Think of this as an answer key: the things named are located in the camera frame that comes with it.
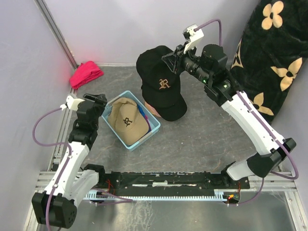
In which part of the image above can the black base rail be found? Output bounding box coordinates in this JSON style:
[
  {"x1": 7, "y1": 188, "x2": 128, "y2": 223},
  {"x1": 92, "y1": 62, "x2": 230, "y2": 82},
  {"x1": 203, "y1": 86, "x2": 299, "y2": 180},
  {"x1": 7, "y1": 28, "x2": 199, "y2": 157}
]
[{"x1": 94, "y1": 171, "x2": 250, "y2": 196}]

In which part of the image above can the light blue cable duct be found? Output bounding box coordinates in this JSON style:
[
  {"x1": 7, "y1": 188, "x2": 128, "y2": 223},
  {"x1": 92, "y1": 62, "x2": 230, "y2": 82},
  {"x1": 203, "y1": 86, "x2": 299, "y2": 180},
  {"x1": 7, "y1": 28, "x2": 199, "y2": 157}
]
[{"x1": 83, "y1": 190, "x2": 240, "y2": 202}]

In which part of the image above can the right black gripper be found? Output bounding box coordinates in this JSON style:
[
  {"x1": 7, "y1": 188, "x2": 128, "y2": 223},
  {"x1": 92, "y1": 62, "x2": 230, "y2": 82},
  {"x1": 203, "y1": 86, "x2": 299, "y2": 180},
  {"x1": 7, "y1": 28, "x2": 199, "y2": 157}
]
[{"x1": 162, "y1": 41, "x2": 211, "y2": 85}]

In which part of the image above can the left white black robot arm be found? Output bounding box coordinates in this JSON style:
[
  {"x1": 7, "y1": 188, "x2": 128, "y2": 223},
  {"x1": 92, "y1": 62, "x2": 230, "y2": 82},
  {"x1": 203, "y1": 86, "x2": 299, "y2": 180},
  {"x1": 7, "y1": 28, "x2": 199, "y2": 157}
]
[{"x1": 32, "y1": 93, "x2": 107, "y2": 230}]

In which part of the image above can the aluminium corner profile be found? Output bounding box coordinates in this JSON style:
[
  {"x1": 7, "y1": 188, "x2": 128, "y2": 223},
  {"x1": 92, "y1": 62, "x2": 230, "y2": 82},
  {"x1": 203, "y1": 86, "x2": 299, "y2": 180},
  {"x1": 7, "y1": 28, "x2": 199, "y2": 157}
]
[{"x1": 34, "y1": 0, "x2": 78, "y2": 69}]

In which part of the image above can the black floral blanket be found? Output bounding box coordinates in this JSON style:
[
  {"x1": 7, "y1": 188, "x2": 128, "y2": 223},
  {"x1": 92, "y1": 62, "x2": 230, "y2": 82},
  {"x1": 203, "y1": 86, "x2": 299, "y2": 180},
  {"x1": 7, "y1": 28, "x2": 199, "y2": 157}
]
[{"x1": 230, "y1": 0, "x2": 308, "y2": 124}]

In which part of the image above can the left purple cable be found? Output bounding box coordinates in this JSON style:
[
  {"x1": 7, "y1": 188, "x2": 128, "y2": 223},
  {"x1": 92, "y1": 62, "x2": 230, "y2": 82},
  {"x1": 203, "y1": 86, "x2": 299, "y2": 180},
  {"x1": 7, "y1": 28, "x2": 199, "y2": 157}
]
[{"x1": 32, "y1": 107, "x2": 133, "y2": 231}]

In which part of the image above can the black cap white NY logo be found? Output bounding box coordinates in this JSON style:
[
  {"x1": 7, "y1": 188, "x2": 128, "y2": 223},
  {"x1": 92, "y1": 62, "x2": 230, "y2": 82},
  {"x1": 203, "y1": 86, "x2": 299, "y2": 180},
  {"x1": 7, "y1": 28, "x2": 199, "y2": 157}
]
[{"x1": 141, "y1": 81, "x2": 187, "y2": 122}]

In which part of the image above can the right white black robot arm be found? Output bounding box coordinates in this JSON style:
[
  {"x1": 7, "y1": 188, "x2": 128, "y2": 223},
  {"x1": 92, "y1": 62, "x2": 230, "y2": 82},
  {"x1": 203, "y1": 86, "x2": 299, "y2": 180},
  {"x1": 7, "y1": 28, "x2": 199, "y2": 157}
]
[{"x1": 162, "y1": 44, "x2": 296, "y2": 188}]

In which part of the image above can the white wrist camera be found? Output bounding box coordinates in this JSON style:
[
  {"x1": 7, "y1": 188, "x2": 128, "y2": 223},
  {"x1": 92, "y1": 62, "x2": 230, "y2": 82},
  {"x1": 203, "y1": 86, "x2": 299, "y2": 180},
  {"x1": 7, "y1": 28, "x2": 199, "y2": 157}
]
[
  {"x1": 183, "y1": 24, "x2": 204, "y2": 54},
  {"x1": 60, "y1": 94, "x2": 84, "y2": 111}
]

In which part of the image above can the red cloth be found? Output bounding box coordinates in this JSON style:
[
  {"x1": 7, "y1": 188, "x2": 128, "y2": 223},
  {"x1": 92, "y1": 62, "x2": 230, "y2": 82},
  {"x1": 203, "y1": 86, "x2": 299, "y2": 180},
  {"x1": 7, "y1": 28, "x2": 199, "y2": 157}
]
[{"x1": 69, "y1": 61, "x2": 104, "y2": 90}]

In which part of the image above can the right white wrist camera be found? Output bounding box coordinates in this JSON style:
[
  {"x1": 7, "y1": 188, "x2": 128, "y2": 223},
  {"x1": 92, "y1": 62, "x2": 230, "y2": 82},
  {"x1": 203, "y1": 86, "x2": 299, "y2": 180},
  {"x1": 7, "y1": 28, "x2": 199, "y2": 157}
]
[{"x1": 183, "y1": 24, "x2": 204, "y2": 54}]

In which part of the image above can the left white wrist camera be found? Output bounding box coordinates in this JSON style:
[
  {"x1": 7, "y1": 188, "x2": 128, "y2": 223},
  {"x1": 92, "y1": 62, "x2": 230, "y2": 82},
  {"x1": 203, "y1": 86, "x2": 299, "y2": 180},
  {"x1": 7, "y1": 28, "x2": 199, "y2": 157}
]
[{"x1": 60, "y1": 94, "x2": 84, "y2": 111}]

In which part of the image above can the pink cap with R logo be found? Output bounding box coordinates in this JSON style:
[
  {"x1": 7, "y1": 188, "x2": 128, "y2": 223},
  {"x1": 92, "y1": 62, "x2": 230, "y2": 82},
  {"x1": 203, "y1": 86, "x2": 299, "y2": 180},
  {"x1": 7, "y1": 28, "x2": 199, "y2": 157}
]
[{"x1": 144, "y1": 101, "x2": 161, "y2": 117}]

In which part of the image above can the tan cap in basket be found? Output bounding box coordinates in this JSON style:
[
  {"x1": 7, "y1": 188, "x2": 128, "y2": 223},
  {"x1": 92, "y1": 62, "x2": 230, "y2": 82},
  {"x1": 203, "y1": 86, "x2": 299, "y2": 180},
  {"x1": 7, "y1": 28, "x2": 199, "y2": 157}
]
[{"x1": 108, "y1": 97, "x2": 149, "y2": 146}]

